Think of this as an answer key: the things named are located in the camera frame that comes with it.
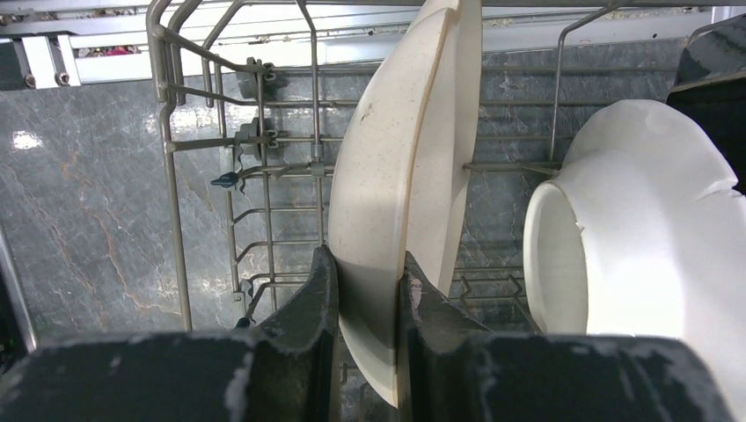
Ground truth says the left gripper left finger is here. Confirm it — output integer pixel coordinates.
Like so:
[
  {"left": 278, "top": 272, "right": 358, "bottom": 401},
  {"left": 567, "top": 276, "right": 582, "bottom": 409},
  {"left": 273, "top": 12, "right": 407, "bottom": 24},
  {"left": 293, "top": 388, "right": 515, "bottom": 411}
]
[{"left": 1, "top": 246, "right": 341, "bottom": 421}]

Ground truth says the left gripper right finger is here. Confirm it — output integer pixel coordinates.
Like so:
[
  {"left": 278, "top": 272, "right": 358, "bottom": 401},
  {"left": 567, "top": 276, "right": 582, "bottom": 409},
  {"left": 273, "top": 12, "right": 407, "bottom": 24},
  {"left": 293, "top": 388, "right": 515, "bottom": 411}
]
[{"left": 396, "top": 255, "right": 731, "bottom": 421}]

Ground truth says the cream plate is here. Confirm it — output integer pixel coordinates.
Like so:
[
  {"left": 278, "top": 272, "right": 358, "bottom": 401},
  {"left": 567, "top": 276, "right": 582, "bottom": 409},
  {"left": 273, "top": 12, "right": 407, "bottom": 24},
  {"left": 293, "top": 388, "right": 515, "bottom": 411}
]
[{"left": 327, "top": 1, "right": 483, "bottom": 406}]

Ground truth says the white deep plate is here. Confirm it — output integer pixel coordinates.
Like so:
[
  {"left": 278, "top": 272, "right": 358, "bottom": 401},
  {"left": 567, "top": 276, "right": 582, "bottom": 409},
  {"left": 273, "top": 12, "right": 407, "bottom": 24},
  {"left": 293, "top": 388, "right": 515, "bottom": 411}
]
[{"left": 523, "top": 99, "right": 745, "bottom": 421}]

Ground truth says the metal wire dish rack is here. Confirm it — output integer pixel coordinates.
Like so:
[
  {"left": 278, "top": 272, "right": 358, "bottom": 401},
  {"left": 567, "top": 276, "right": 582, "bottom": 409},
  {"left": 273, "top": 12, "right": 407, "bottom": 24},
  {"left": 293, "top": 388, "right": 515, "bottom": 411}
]
[{"left": 145, "top": 0, "right": 746, "bottom": 422}]

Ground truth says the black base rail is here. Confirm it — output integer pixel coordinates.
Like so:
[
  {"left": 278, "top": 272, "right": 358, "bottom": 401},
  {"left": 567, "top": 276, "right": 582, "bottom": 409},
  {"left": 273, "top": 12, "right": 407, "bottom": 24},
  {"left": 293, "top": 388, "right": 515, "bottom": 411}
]
[{"left": 0, "top": 41, "right": 26, "bottom": 91}]

